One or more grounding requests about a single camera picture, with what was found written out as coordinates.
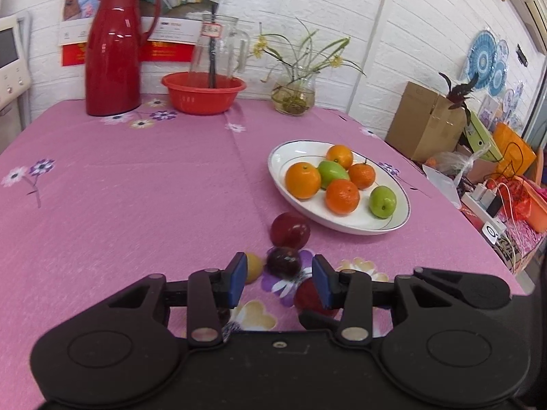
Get dark purple plum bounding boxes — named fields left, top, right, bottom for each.
left=217, top=308, right=231, bottom=327
left=266, top=247, right=302, bottom=278

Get textured orange tangerine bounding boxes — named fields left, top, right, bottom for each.
left=324, top=180, right=361, bottom=216

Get small green apple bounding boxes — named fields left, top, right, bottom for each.
left=368, top=185, right=397, bottom=219

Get orange mandarin with stem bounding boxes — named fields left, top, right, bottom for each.
left=348, top=163, right=376, bottom=190

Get smooth orange front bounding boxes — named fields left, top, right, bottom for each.
left=285, top=162, right=322, bottom=200

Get smooth orange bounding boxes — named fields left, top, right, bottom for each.
left=325, top=145, right=353, bottom=169
left=285, top=162, right=322, bottom=200

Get white ceramic plate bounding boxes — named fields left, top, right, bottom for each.
left=268, top=141, right=411, bottom=235

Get pink floral tablecloth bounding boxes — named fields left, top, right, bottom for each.
left=1, top=100, right=520, bottom=409

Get clear plastic bag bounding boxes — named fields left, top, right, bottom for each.
left=422, top=146, right=490, bottom=209

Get brown cardboard box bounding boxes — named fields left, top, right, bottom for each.
left=385, top=82, right=466, bottom=163

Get orange shopping bag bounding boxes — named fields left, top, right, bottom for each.
left=493, top=123, right=536, bottom=178

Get green box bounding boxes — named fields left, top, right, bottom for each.
left=465, top=112, right=503, bottom=162

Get red plastic basket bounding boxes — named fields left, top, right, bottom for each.
left=161, top=72, right=246, bottom=116

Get dark purple potted plant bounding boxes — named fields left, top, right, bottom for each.
left=439, top=72, right=479, bottom=124

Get glass vase with plant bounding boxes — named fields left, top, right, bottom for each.
left=250, top=23, right=365, bottom=117

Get clear glass pitcher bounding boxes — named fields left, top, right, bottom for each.
left=188, top=13, right=250, bottom=89

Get red thermos jug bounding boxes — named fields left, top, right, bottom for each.
left=85, top=0, right=161, bottom=117

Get white water dispenser machine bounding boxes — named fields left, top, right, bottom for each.
left=0, top=11, right=31, bottom=152

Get blue decorative wall plates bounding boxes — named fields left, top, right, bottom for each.
left=460, top=30, right=525, bottom=98

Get bedding wall calendar poster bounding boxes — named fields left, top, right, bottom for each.
left=58, top=0, right=221, bottom=67

